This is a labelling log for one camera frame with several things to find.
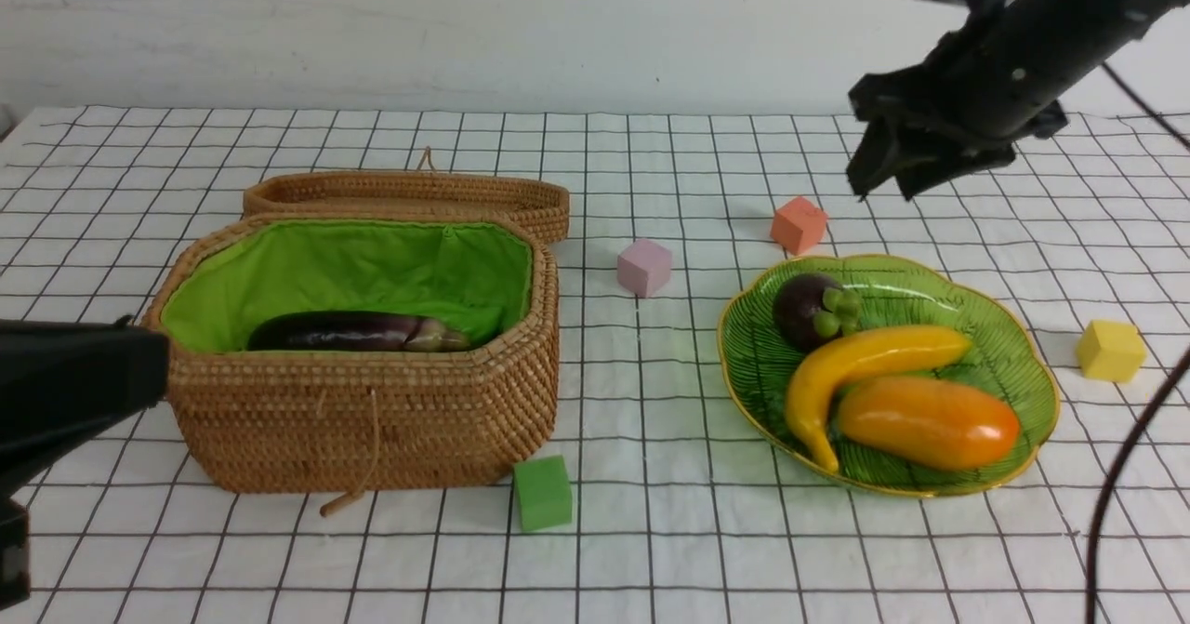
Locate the orange yellow plastic mango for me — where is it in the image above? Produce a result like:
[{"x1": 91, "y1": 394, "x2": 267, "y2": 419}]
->
[{"x1": 837, "y1": 375, "x2": 1021, "y2": 472}]

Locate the green foam cube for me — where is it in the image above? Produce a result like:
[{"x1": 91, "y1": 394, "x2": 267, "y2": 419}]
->
[{"x1": 513, "y1": 455, "x2": 574, "y2": 533}]

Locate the pink foam cube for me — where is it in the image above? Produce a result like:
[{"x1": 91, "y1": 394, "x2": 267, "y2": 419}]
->
[{"x1": 616, "y1": 238, "x2": 674, "y2": 298}]

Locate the dark purple plastic mangosteen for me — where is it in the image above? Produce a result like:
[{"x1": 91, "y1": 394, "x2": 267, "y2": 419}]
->
[{"x1": 771, "y1": 272, "x2": 862, "y2": 352}]

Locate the woven wicker basket green lining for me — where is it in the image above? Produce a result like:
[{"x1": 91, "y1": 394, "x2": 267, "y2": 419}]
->
[{"x1": 143, "y1": 212, "x2": 560, "y2": 514}]

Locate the black camera cable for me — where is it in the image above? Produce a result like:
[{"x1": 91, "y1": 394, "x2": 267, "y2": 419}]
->
[{"x1": 1085, "y1": 61, "x2": 1190, "y2": 624}]

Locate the purple plastic eggplant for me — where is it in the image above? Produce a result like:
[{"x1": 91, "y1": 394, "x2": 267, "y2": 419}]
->
[{"x1": 245, "y1": 311, "x2": 472, "y2": 352}]

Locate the woven wicker basket lid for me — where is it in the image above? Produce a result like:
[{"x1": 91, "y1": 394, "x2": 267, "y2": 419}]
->
[{"x1": 242, "y1": 149, "x2": 571, "y2": 244}]

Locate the white grid tablecloth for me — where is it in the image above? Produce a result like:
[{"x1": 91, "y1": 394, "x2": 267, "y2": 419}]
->
[{"x1": 1, "y1": 107, "x2": 1189, "y2": 623}]

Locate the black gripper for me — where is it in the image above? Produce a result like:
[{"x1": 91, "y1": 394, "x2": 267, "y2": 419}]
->
[{"x1": 846, "y1": 32, "x2": 1067, "y2": 202}]

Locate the yellow foam cube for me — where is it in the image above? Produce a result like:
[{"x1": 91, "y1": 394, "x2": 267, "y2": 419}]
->
[{"x1": 1076, "y1": 319, "x2": 1148, "y2": 383}]

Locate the orange foam cube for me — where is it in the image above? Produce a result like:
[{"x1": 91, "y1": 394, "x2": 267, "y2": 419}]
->
[{"x1": 770, "y1": 195, "x2": 828, "y2": 256}]

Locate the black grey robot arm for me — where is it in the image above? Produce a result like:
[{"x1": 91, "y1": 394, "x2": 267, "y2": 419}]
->
[{"x1": 4, "y1": 0, "x2": 1186, "y2": 609}]

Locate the yellow plastic banana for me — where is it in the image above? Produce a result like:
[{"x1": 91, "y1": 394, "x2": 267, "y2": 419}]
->
[{"x1": 785, "y1": 325, "x2": 973, "y2": 474}]

